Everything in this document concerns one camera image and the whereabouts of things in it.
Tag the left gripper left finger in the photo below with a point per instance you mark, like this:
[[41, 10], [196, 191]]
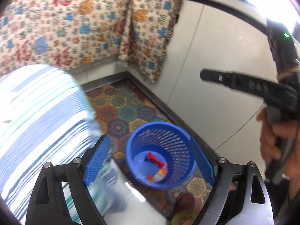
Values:
[[48, 205]]

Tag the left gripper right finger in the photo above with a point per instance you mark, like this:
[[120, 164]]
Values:
[[238, 195]]

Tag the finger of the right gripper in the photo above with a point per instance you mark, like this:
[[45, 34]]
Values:
[[274, 94]]

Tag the person's right hand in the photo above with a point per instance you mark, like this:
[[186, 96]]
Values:
[[269, 150]]

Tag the red orange snack wrapper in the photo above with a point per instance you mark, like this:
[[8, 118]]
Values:
[[161, 167]]

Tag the blue striped tablecloth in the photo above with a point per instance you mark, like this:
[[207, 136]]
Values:
[[46, 117]]

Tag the blue plastic waste basket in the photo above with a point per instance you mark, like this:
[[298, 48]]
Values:
[[170, 144]]

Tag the colourful hexagon floor mat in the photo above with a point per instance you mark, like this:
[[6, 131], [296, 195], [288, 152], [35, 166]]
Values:
[[121, 108]]

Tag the patterned blanket side piece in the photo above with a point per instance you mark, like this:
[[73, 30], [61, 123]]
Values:
[[147, 31]]

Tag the patterned fu character blanket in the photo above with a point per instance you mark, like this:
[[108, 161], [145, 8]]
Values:
[[64, 33]]

